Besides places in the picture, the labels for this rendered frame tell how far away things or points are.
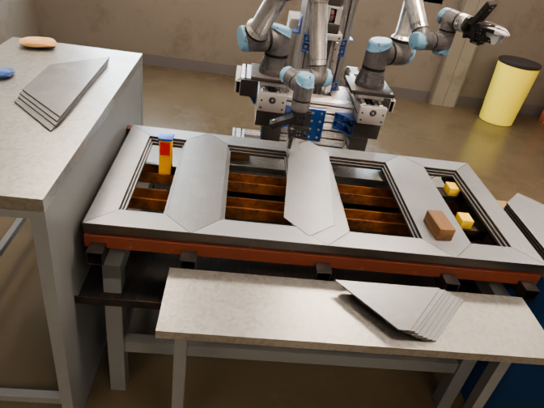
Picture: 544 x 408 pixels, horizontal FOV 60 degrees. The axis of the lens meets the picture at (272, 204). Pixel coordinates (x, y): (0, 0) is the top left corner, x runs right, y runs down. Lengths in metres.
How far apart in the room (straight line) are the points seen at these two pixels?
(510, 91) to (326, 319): 4.59
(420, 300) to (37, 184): 1.17
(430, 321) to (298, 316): 0.40
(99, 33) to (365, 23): 2.87
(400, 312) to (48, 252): 1.03
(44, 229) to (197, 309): 0.47
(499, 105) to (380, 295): 4.46
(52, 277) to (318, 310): 0.78
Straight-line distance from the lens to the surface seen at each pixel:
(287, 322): 1.42
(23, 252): 2.88
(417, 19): 2.29
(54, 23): 5.88
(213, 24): 5.48
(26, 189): 1.39
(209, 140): 2.10
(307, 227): 1.63
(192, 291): 1.48
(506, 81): 5.73
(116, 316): 1.85
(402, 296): 1.57
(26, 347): 2.39
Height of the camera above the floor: 1.78
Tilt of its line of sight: 33 degrees down
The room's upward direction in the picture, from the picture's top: 10 degrees clockwise
